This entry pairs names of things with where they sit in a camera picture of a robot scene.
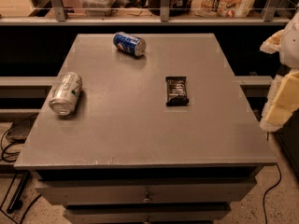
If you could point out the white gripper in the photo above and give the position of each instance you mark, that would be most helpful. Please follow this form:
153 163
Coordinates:
291 48

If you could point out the blue pepsi can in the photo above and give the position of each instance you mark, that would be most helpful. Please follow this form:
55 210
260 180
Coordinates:
130 44

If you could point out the silver green soda can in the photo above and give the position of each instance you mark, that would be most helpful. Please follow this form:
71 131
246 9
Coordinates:
65 96

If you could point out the colourful snack bag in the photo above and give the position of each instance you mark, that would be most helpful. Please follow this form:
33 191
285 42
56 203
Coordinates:
224 8

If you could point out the black snack bar wrapper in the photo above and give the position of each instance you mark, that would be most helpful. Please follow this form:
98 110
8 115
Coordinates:
176 91

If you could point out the upper grey drawer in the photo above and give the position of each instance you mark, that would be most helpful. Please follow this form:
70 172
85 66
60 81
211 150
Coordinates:
102 192

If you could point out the grey drawer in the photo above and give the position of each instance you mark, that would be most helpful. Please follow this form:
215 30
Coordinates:
139 214
102 192

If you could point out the clear plastic container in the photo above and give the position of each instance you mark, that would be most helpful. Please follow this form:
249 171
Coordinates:
97 7

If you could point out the lower grey drawer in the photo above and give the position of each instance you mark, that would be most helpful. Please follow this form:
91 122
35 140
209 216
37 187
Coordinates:
139 214

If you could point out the grey power adapter box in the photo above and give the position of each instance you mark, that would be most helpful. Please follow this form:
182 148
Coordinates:
19 130

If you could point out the metal railing shelf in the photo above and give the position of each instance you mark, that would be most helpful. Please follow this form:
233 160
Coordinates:
134 13

